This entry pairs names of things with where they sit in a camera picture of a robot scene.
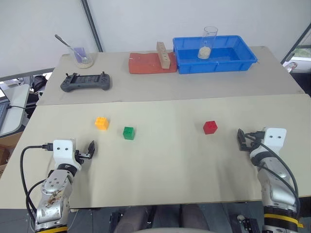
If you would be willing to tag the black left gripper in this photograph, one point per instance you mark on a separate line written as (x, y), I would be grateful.
(85, 155)

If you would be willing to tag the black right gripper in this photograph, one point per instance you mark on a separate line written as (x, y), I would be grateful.
(251, 145)

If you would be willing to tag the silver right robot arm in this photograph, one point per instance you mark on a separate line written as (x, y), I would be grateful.
(274, 184)

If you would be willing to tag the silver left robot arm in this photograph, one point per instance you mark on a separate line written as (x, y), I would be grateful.
(52, 194)

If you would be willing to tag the yellow toy block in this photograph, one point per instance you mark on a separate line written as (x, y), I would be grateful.
(102, 123)

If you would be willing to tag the red toy block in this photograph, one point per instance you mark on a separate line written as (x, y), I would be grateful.
(209, 128)

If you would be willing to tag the green toy block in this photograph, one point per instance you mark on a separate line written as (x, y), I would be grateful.
(128, 133)

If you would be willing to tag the grey handheld controller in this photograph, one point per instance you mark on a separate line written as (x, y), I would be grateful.
(86, 82)

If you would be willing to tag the blue plastic bin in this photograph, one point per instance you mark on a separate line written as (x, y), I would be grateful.
(218, 61)

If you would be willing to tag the black bag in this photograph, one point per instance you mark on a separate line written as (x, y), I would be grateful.
(40, 83)

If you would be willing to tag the black box under table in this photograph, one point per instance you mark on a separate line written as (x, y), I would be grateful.
(250, 224)

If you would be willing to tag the white side desk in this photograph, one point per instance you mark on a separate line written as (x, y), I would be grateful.
(14, 109)

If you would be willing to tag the glass beaker with grain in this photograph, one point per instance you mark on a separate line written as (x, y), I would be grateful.
(82, 59)

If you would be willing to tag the clear cylinder with grain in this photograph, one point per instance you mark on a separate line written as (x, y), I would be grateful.
(206, 46)

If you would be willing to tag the orange-red cloth pad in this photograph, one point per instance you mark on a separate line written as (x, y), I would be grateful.
(145, 64)

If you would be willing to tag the metal spoon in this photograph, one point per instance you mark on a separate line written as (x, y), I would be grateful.
(64, 43)

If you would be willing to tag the wooden block with holes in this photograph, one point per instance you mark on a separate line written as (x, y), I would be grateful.
(164, 57)

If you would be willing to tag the grey metal pole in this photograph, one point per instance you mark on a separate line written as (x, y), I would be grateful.
(93, 26)

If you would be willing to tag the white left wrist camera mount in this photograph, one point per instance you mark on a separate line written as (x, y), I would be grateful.
(63, 151)

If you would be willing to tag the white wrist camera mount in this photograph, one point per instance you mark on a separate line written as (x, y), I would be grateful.
(275, 139)
(63, 151)

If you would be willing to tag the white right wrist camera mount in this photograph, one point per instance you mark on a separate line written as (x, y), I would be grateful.
(275, 139)

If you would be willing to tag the black metal frame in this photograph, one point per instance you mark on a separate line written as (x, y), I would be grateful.
(295, 41)

